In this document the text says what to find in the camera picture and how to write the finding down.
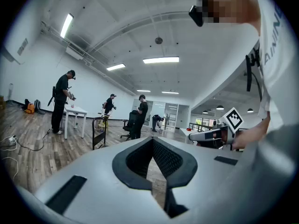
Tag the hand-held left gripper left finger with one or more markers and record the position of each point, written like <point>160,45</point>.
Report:
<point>100,195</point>

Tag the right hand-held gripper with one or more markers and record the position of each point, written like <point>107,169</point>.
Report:
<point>233,120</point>

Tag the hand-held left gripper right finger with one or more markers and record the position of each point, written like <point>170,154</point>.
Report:
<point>205,178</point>

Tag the black platform cart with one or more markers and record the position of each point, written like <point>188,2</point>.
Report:
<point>94,134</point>

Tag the person's right forearm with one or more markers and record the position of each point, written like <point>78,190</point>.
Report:
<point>254,132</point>

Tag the black metal railing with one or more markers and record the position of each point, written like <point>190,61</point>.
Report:
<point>201,126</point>

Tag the white table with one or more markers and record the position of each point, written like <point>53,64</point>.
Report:
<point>76,111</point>
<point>185,132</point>

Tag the glass office partition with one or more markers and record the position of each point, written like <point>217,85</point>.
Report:
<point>170,113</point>

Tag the ceiling light panel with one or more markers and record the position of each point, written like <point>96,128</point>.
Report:
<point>161,60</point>
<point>116,67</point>
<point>170,92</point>
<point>143,91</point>
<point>66,25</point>

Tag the black office chair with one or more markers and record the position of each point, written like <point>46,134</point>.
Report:
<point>130,122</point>

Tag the wooden stool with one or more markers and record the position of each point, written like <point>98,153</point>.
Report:
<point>102,123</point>

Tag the black chest-mounted device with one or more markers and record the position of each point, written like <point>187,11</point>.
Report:
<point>249,73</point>

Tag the person's white t-shirt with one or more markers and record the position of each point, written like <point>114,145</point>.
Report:
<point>275,78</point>

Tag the round ceiling fixture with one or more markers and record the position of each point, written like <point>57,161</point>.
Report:
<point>158,40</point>

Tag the white power strip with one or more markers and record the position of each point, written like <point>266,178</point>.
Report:
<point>12,139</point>

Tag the grey backpack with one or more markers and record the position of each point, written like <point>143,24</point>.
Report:
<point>37,105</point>

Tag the orange backpack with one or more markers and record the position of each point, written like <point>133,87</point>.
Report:
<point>30,108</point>

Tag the black bag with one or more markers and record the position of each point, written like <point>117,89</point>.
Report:
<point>26,102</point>

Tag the brown cardboard box stack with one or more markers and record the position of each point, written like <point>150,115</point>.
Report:
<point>2,106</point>

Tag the person's head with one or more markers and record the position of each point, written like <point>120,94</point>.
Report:
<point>233,6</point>

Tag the tall thin stand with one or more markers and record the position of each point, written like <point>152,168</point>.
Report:
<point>10,92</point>

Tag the white air conditioner unit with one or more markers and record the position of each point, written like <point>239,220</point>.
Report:
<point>74,52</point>

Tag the black head-mounted camera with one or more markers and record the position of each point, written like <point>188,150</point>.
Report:
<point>196,15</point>

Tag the grey wall vent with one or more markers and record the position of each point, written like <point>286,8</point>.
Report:
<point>22,46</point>

